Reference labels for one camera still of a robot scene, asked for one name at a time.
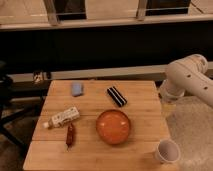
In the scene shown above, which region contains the orange ceramic bowl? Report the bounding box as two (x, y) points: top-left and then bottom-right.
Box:
(96, 109), (131, 145)

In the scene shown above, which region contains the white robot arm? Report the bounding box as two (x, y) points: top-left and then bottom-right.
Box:
(159, 54), (213, 108)

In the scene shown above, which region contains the black striped rectangular block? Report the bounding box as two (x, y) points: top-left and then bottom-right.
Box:
(107, 86), (127, 107)

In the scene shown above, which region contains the light blue sponge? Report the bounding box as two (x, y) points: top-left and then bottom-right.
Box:
(71, 82), (83, 97)

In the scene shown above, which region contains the white labelled bottle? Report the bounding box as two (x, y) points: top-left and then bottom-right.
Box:
(43, 107), (80, 129)

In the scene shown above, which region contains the red chili pepper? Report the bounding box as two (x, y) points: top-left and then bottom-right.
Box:
(66, 123), (75, 148)

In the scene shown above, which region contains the black clamp on ledge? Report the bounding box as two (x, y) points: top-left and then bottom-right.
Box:
(33, 71), (52, 84)

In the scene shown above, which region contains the metal window railing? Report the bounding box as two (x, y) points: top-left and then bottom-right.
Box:
(0, 0), (213, 30)

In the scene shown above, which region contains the white paper cup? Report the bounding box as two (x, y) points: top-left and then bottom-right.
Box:
(154, 139), (181, 164)

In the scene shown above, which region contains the black office chair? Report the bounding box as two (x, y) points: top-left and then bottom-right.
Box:
(0, 60), (42, 154)

